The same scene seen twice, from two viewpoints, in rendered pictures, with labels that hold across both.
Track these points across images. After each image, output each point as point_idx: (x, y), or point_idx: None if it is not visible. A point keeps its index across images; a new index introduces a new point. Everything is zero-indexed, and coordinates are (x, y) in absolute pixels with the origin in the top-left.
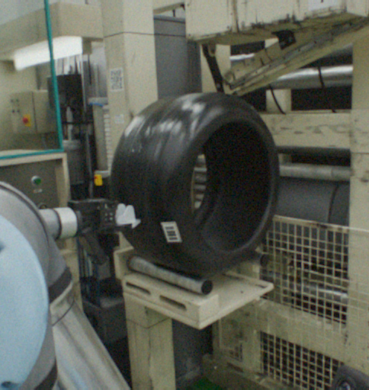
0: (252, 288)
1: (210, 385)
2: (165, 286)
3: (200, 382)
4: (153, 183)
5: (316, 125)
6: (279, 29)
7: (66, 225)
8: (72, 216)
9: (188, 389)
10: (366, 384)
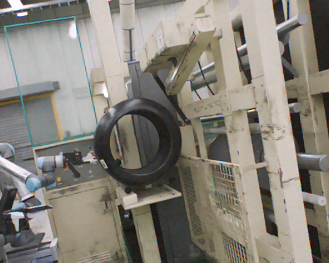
0: (168, 195)
1: (205, 262)
2: (123, 191)
3: (200, 260)
4: (95, 143)
5: (210, 103)
6: (165, 58)
7: (57, 161)
8: (60, 158)
9: (192, 262)
10: (4, 187)
